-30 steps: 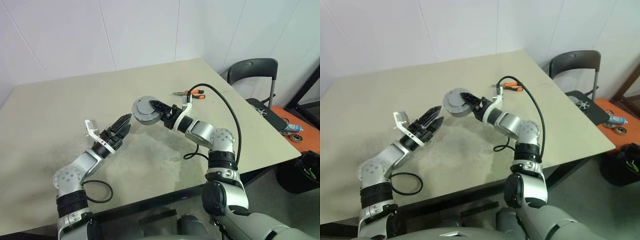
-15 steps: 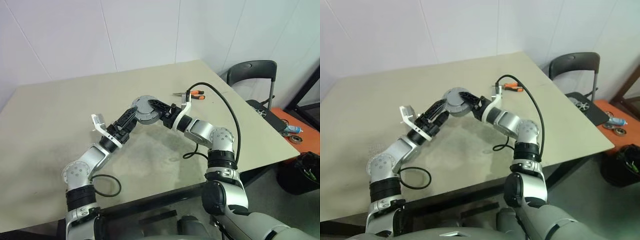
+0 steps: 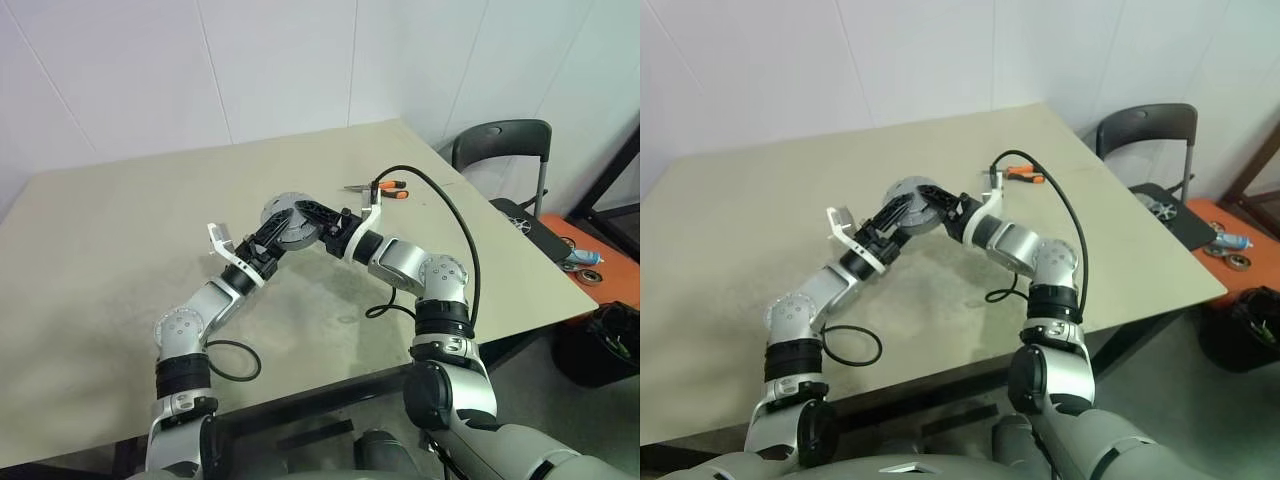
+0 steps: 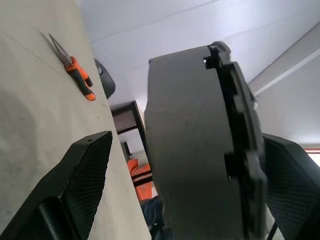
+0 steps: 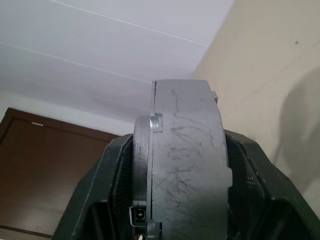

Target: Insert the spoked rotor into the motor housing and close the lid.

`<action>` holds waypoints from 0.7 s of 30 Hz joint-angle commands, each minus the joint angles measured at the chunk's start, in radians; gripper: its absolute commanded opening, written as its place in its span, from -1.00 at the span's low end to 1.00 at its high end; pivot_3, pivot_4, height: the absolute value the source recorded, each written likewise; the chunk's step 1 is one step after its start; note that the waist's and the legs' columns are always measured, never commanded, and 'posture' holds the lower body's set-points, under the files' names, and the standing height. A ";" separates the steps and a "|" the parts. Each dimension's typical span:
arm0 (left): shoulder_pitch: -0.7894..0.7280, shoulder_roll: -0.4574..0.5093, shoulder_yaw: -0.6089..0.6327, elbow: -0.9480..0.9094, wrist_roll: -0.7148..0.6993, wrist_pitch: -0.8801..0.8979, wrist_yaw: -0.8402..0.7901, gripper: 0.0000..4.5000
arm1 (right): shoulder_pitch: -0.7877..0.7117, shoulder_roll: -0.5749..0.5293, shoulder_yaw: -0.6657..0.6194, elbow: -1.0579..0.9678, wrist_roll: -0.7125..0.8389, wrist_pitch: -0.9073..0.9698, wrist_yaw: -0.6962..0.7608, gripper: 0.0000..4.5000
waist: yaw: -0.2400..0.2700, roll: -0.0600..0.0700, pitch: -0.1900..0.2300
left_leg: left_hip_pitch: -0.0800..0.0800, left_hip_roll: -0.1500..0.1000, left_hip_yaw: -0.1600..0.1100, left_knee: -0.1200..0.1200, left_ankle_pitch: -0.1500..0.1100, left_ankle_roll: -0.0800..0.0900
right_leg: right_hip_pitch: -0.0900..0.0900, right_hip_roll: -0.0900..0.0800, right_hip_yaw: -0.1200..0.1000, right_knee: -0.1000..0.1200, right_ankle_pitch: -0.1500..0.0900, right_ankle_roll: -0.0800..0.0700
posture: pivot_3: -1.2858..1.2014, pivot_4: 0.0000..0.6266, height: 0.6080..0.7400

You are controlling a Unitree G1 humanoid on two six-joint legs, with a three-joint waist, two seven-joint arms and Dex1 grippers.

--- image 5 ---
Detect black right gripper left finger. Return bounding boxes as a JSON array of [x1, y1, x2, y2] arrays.
[[52, 133, 142, 240]]

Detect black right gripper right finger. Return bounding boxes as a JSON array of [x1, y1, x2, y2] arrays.
[[223, 128, 320, 240]]

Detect grey motor housing copper windings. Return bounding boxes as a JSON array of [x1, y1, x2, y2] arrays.
[[151, 78, 233, 240]]

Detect brown wooden door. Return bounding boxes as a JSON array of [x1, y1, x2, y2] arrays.
[[0, 107, 126, 238]]

